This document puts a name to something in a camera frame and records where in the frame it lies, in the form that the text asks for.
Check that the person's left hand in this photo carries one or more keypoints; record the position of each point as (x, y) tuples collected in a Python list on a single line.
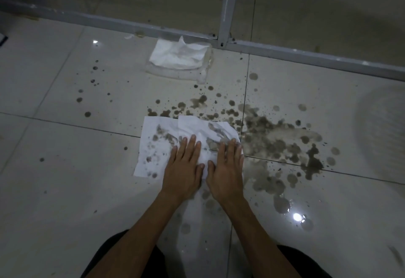
[(183, 173)]

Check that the person's right hand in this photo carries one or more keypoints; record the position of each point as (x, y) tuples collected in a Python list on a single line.
[(226, 176)]

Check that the clear pack of white tissues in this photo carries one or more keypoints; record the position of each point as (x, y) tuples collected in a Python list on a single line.
[(177, 56)]

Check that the person's left forearm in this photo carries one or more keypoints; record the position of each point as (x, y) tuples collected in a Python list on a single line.
[(136, 246)]

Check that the person's right forearm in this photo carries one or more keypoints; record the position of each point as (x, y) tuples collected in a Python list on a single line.
[(262, 249)]

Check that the black trousers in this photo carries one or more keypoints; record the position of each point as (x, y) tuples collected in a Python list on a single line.
[(303, 265)]

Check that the small white paper scrap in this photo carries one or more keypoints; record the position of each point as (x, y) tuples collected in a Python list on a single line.
[(128, 36)]

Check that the white cabinet panel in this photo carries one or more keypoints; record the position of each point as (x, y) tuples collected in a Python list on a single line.
[(2, 39)]

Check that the metal frame rail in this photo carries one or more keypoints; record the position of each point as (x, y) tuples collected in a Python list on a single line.
[(316, 59)]

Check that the grey metal post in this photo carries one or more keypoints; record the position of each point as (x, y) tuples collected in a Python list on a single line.
[(229, 2)]

